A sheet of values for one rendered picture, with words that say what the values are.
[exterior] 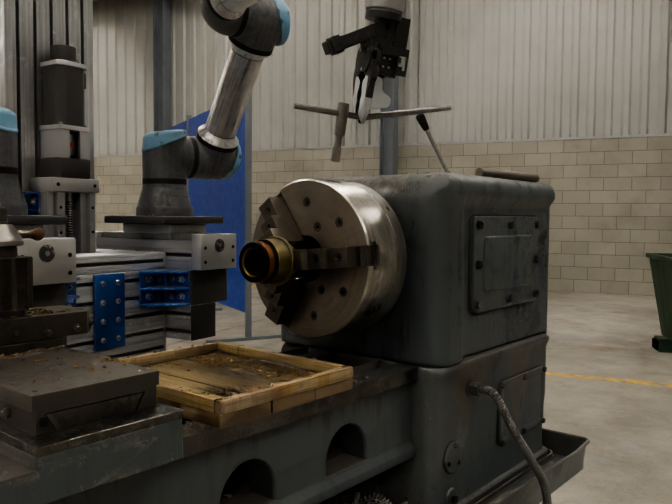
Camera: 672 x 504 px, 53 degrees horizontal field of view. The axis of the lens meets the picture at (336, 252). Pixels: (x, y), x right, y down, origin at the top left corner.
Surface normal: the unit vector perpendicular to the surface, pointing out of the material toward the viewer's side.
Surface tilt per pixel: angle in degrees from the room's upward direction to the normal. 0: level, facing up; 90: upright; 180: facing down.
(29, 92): 90
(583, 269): 90
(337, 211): 90
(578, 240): 90
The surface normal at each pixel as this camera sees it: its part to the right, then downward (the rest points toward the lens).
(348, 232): -0.64, 0.04
